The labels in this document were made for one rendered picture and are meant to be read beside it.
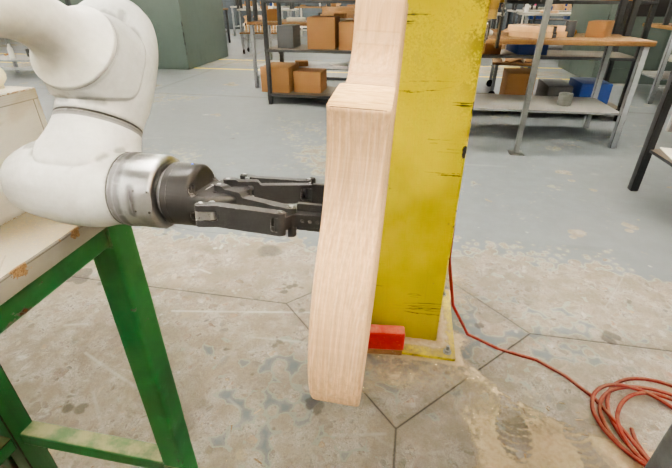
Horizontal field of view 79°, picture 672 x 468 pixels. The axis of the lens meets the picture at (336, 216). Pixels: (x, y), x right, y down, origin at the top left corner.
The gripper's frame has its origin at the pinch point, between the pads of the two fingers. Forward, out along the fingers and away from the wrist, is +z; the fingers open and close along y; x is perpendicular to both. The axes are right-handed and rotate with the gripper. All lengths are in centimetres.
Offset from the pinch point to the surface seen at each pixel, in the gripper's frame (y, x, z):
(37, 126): -12, 4, -50
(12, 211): -5, -7, -50
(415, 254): -89, -47, 15
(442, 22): -79, 27, 14
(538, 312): -122, -84, 72
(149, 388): -17, -50, -41
